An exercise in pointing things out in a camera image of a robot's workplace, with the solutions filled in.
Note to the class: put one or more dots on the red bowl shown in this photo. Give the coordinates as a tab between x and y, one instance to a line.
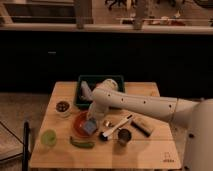
77	125

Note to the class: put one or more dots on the blue sponge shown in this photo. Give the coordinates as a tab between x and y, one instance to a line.
89	127

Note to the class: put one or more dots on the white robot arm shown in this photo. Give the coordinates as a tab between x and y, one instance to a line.
196	117

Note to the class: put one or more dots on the small bowl with dark contents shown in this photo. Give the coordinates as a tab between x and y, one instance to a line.
62	108

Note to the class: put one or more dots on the green plastic tray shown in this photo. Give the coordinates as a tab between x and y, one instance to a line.
93	81

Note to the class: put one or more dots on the grey crumpled cloth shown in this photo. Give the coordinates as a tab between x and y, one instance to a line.
86	93

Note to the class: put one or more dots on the metal cup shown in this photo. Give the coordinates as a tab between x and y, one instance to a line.
124	136

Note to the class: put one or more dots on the wooden block with dark side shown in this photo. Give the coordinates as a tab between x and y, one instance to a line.
143	126

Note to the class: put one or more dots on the green pepper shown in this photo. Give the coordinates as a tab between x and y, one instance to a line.
81	144

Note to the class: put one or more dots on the light green cup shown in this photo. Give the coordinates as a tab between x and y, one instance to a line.
48	138

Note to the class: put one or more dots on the black chair frame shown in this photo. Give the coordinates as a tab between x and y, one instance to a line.
22	151

